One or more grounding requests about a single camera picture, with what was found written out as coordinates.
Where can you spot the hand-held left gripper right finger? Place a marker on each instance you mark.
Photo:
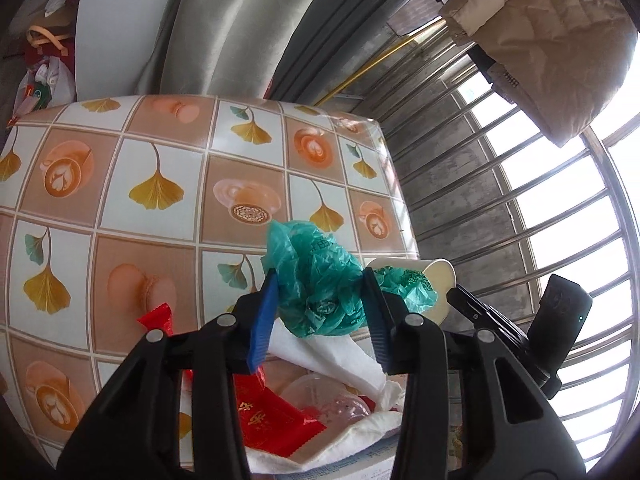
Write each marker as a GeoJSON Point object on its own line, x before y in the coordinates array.
{"type": "Point", "coordinates": [378, 322]}

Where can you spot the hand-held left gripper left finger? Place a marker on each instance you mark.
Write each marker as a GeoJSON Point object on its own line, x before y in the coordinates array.
{"type": "Point", "coordinates": [262, 320]}

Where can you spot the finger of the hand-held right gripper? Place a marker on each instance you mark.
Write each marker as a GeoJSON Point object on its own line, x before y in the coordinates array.
{"type": "Point", "coordinates": [475, 310]}

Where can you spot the cream paper cup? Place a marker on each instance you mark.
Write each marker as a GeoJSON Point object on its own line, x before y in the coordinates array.
{"type": "Point", "coordinates": [442, 285]}

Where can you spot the green plastic bag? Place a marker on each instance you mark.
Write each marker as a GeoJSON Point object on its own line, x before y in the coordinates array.
{"type": "Point", "coordinates": [310, 270]}

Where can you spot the clear plastic bowl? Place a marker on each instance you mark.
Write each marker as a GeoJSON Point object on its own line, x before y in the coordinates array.
{"type": "Point", "coordinates": [330, 400]}

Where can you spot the red foil packet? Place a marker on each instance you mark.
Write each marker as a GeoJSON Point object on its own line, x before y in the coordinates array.
{"type": "Point", "coordinates": [265, 420]}

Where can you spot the white crumpled tissue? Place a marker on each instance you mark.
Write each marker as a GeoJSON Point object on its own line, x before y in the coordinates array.
{"type": "Point", "coordinates": [335, 355]}

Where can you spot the metal window railing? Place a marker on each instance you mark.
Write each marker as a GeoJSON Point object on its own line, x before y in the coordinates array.
{"type": "Point", "coordinates": [616, 185]}

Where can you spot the yellow pole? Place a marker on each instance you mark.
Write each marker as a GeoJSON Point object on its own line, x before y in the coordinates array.
{"type": "Point", "coordinates": [380, 57]}

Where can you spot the beige down jacket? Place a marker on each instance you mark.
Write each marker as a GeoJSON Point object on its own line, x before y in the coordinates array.
{"type": "Point", "coordinates": [550, 35]}

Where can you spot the grey curtain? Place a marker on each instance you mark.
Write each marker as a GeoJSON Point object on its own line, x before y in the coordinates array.
{"type": "Point", "coordinates": [225, 25]}

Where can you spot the dark sliding door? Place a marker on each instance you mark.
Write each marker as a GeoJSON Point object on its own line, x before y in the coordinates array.
{"type": "Point", "coordinates": [320, 25]}

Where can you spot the white plastic bag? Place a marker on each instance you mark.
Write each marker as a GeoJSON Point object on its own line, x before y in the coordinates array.
{"type": "Point", "coordinates": [47, 82]}

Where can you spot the red gift bag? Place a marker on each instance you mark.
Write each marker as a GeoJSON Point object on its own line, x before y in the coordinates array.
{"type": "Point", "coordinates": [47, 42]}

